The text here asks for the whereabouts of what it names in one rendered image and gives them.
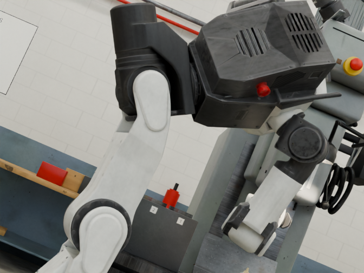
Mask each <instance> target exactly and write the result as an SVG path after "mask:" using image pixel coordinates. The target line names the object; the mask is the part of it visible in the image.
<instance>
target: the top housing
mask: <svg viewBox="0 0 364 273"><path fill-rule="evenodd" d="M320 29H321V32H322V34H323V36H324V38H325V40H326V43H327V45H328V47H329V49H330V51H331V53H332V55H333V57H334V59H335V61H337V59H341V60H342V62H341V64H338V63H336V65H335V66H334V68H333V69H332V70H331V71H330V75H331V80H333V81H335V82H337V83H340V84H342V85H344V86H346V87H349V88H351V89H353V90H356V91H358V92H360V93H362V94H364V32H361V31H359V30H357V29H354V28H352V27H350V26H348V25H345V24H343V23H341V22H338V21H336V20H334V19H329V20H327V21H326V22H325V23H324V24H323V25H322V26H320ZM353 56H354V57H358V58H359V59H360V60H361V61H362V63H363V70H362V72H361V73H359V74H358V75H356V76H349V75H347V74H346V73H345V72H344V70H343V63H344V61H345V60H346V59H348V58H349V57H353Z"/></svg>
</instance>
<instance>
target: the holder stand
mask: <svg viewBox="0 0 364 273"><path fill-rule="evenodd" d="M166 206H167V204H165V203H163V202H161V201H159V200H156V199H154V198H152V197H149V196H147V195H144V196H143V198H142V200H141V202H140V203H139V205H138V207H137V209H136V211H135V214H134V218H133V222H132V232H131V237H130V239H129V241H128V244H127V245H126V247H125V248H124V249H123V251H125V252H127V253H129V254H132V255H135V256H137V257H139V258H142V259H144V260H146V261H149V262H151V263H154V264H156V265H159V266H161V267H163V268H166V269H168V270H171V271H173V272H178V270H179V268H180V265H181V263H182V261H183V258H184V256H185V254H186V251H187V248H188V247H189V244H190V241H191V239H192V237H193V234H194V232H195V230H196V227H197V225H198V221H196V220H194V219H192V217H193V215H191V214H189V213H187V212H184V211H182V210H180V209H177V208H175V207H173V206H171V205H170V206H169V208H166Z"/></svg>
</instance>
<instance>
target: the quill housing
mask: <svg viewBox="0 0 364 273"><path fill-rule="evenodd" d="M304 114H305V117H304V118H303V119H305V120H306V121H308V122H310V123H311V124H313V125H315V126H316V127H318V128H319V129H320V130H321V131H323V132H324V136H325V137H326V138H327V140H328V139H329V136H330V134H331V132H332V129H333V126H334V124H335V121H336V120H339V122H343V123H344V124H346V123H345V122H344V121H343V120H341V119H339V118H337V117H335V116H332V115H330V114H328V113H325V112H323V111H321V110H319V109H316V108H314V107H312V106H309V107H308V108H307V109H306V111H305V112H304ZM345 131H346V129H344V128H343V127H341V126H339V125H338V128H337V130H336V132H335V135H334V137H333V140H332V142H331V143H332V144H334V146H335V147H336V149H337V151H336V153H337V152H338V149H339V147H340V144H341V141H342V139H343V136H344V134H345ZM279 137H280V136H278V135H277V134H276V133H275V135H274V137H273V139H272V142H271V144H270V147H269V149H268V152H267V154H266V156H265V159H264V161H263V164H262V166H261V167H260V168H259V169H260V171H259V174H258V176H257V179H256V185H257V187H258V188H259V187H260V185H261V184H262V182H263V181H264V179H265V178H266V177H267V174H269V172H270V170H271V168H272V167H273V166H274V164H275V162H276V161H277V160H281V161H288V160H289V159H290V158H291V157H289V156H288V155H286V154H284V153H283V152H281V151H279V150H278V149H276V148H274V145H275V143H276V142H277V140H278V138H279ZM331 167H332V165H330V164H325V163H323V162H321V163H320V164H318V165H316V167H315V169H314V170H313V172H312V173H311V175H310V176H309V178H308V179H307V180H306V182H305V184H304V187H303V189H302V191H298V192H297V193H296V195H295V196H294V197H293V199H292V200H294V201H295V202H297V205H303V206H313V205H315V204H316V203H317V202H318V200H319V198H320V196H321V195H322V194H321V193H322V190H323V187H324V185H325V183H326V180H327V177H328V174H329V172H330V169H331ZM294 204H295V203H294Z"/></svg>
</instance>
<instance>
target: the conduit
mask: <svg viewBox="0 0 364 273"><path fill-rule="evenodd" d="M333 170H334V173H333V176H332V178H331V174H330V176H329V178H328V189H327V202H328V203H329V208H328V213H329V214H330V215H333V214H335V213H337V211H338V210H339V209H340V208H341V207H342V205H343V204H344V203H345V201H346V200H347V198H348V196H349V194H350V193H351V190H352V188H353V185H354V181H355V172H354V169H353V168H351V167H349V166H347V167H345V168H343V167H340V166H339V165H338V164H337V163H334V164H333V165H332V170H331V173H332V171H333ZM346 171H348V172H349V183H348V185H347V188H346V190H345V192H344V194H343V196H342V197H341V199H340V200H339V198H340V196H341V194H342V191H343V188H344V184H345V179H346ZM330 178H331V180H330ZM329 181H330V182H329ZM339 181H340V182H339ZM338 182H339V186H338V190H337V192H336V194H335V196H332V193H333V190H334V187H335V185H338ZM338 200H339V202H338V203H337V204H336V202H337V201H338ZM320 204H321V203H320V199H319V200H318V202H317V203H316V204H315V205H316V207H318V208H320V209H321V207H320ZM335 204H336V205H335ZM334 205H335V206H334ZM333 206H334V207H333Z"/></svg>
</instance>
